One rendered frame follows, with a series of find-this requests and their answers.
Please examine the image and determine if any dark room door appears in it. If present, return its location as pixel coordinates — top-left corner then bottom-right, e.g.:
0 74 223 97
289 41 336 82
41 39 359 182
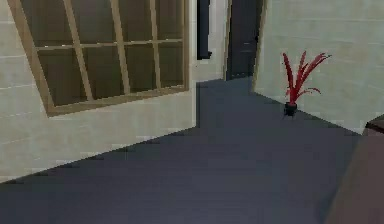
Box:
225 0 265 82

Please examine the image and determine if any red house plant black pot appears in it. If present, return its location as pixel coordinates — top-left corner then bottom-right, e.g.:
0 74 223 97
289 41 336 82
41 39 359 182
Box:
281 50 332 118

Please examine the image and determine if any brown framed window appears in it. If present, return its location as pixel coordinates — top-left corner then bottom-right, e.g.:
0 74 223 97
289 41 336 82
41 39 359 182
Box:
7 0 191 118

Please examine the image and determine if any brown cabinet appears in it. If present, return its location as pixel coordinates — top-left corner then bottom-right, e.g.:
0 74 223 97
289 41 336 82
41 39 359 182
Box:
323 114 384 224

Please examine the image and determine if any black wall panel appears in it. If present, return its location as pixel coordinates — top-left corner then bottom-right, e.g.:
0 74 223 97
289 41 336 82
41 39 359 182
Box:
196 0 213 61

